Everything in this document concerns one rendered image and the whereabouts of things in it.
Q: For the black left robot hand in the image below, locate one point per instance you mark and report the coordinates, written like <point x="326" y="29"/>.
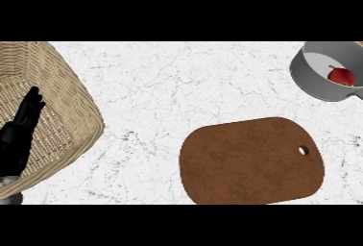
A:
<point x="17" y="128"/>

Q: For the brown wooden cutting board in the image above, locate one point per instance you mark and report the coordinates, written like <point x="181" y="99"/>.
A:
<point x="249" y="161"/>

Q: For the grey pot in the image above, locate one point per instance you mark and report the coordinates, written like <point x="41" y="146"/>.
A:
<point x="314" y="80"/>

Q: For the red pear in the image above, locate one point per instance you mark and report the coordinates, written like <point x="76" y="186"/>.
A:
<point x="340" y="77"/>

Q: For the tan wicker basket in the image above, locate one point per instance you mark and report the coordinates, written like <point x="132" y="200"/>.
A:
<point x="60" y="105"/>

